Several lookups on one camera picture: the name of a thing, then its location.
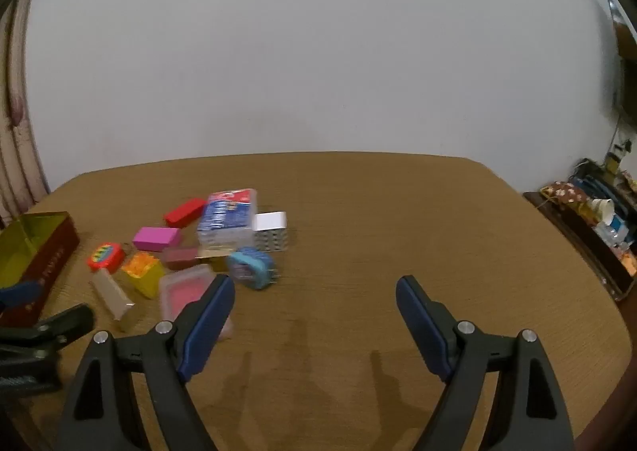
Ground silver white rectangular box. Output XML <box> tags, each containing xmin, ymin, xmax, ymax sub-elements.
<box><xmin>91</xmin><ymin>269</ymin><xmax>135</xmax><ymax>324</ymax></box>

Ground red round-pattern tin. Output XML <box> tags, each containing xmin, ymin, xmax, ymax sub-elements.
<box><xmin>86</xmin><ymin>243</ymin><xmax>126</xmax><ymax>274</ymax></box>

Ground clear case pink insert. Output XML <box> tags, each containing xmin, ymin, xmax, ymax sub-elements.
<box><xmin>159</xmin><ymin>264</ymin><xmax>234</xmax><ymax>341</ymax></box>

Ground pink magenta rectangular block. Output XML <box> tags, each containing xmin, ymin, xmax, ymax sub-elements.
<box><xmin>133</xmin><ymin>227</ymin><xmax>182</xmax><ymax>253</ymax></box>

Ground red rectangular block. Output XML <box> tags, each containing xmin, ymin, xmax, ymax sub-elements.
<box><xmin>163</xmin><ymin>198</ymin><xmax>206</xmax><ymax>229</ymax></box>

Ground dental floss plastic box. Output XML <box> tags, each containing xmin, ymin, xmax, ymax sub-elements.
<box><xmin>197</xmin><ymin>189</ymin><xmax>257</xmax><ymax>248</ymax></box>

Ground blue tape measure keychain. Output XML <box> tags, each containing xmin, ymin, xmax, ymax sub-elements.
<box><xmin>227</xmin><ymin>247</ymin><xmax>277</xmax><ymax>290</ymax></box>

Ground white cube zigzag pattern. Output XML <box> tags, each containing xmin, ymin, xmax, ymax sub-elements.
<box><xmin>253</xmin><ymin>212</ymin><xmax>287</xmax><ymax>253</ymax></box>

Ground gold and red tin box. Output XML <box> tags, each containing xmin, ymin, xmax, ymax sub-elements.
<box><xmin>1</xmin><ymin>212</ymin><xmax>80</xmax><ymax>328</ymax></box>

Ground beige patterned curtain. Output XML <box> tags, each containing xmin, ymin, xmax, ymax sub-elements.
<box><xmin>0</xmin><ymin>0</ymin><xmax>50</xmax><ymax>226</ymax></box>

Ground dusty pink small block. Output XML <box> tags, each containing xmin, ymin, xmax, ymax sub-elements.
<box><xmin>160</xmin><ymin>247</ymin><xmax>199</xmax><ymax>271</ymax></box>

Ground tan patterned small block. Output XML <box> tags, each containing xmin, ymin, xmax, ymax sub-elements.
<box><xmin>197</xmin><ymin>245</ymin><xmax>235</xmax><ymax>273</ymax></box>

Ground cluttered side shelf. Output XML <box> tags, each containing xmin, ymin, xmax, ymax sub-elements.
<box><xmin>524</xmin><ymin>141</ymin><xmax>636</xmax><ymax>302</ymax></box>

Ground dark wall-mounted screen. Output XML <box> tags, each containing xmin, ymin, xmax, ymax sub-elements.
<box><xmin>607</xmin><ymin>0</ymin><xmax>636</xmax><ymax>129</ymax></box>

